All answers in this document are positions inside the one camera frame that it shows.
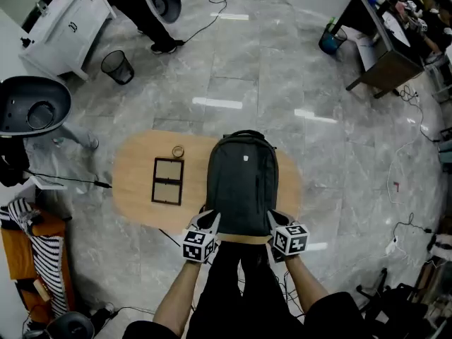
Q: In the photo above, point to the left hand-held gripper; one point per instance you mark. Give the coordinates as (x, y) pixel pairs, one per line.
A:
(197, 245)

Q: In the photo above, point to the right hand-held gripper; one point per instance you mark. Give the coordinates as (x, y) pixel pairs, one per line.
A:
(291, 240)

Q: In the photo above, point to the grey fabric backpack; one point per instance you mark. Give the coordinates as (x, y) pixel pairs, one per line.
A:
(242, 189)

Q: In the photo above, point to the person's right forearm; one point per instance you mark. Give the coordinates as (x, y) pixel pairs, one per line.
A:
(305, 284)

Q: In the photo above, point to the person's left forearm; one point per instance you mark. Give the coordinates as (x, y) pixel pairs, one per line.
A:
(176, 302)

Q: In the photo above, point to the person's black clothing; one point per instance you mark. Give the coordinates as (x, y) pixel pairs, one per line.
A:
(229, 295)

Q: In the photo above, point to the small tape roll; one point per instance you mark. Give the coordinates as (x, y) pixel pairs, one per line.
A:
(173, 151)

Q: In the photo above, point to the oval wooden table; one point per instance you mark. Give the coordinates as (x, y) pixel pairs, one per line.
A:
(134, 175)

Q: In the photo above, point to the red tape piece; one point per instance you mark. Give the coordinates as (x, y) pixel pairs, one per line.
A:
(397, 187)

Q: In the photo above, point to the black office chair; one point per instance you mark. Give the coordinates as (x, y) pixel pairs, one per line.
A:
(406, 306)

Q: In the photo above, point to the black white striped cloth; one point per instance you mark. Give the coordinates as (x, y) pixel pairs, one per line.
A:
(49, 260)

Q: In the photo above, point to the black mesh wastebasket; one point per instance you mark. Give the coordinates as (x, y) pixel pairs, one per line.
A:
(118, 67)

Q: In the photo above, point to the blue-lined mesh wastebasket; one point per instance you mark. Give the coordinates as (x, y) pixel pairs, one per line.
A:
(332, 42)

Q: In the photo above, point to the dark brown wooden desk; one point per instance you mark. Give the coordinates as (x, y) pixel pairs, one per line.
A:
(392, 69)

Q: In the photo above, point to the white paper sheet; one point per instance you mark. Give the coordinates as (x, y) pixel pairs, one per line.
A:
(395, 28)

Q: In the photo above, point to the white drawer cabinet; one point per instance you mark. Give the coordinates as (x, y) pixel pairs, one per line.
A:
(70, 30)

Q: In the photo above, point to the black double picture frame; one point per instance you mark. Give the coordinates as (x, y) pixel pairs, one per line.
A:
(167, 181)

